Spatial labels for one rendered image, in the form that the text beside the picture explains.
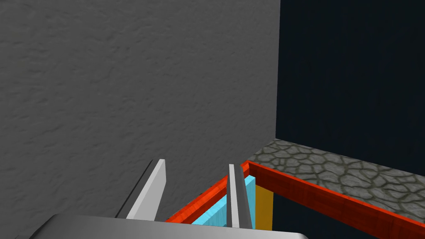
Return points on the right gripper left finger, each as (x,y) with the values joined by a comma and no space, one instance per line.
(147,196)

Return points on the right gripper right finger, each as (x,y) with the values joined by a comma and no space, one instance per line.
(236,199)

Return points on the light blue yellow door leaf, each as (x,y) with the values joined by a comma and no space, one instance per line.
(215,214)

